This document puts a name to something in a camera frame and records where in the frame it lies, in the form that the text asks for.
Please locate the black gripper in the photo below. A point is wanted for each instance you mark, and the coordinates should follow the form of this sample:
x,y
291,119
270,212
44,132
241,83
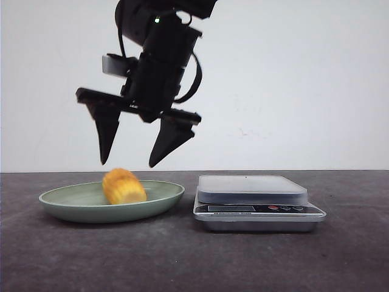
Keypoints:
x,y
149,92

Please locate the yellow corn cob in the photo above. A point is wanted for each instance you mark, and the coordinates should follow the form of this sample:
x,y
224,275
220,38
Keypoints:
x,y
121,186

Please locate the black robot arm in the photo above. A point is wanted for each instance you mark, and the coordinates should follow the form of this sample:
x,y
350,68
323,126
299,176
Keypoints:
x,y
156,27

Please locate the silver kitchen scale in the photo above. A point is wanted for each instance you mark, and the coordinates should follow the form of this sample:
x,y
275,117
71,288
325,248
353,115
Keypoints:
x,y
254,203

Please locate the grey table mat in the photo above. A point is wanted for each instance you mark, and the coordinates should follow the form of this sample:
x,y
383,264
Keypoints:
x,y
173,252

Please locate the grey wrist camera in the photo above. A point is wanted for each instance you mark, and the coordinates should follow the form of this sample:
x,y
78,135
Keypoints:
x,y
117,65

